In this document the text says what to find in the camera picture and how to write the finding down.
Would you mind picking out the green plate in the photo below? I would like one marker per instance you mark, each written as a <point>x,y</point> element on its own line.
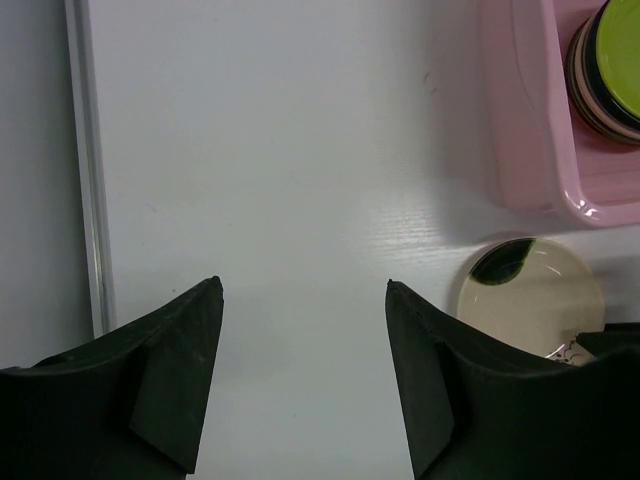
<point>617,52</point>

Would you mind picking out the aluminium table edge rail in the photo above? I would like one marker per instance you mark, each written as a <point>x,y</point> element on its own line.
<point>91,170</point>

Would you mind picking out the pink plastic bin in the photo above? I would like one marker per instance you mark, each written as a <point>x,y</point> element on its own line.
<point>547,158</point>

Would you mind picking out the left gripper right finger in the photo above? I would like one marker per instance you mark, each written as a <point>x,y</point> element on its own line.
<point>477,408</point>

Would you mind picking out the cream plate with black brushstroke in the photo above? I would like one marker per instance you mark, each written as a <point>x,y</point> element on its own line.
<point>535,295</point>

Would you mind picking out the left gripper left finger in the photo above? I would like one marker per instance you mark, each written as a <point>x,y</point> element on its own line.
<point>130,404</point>

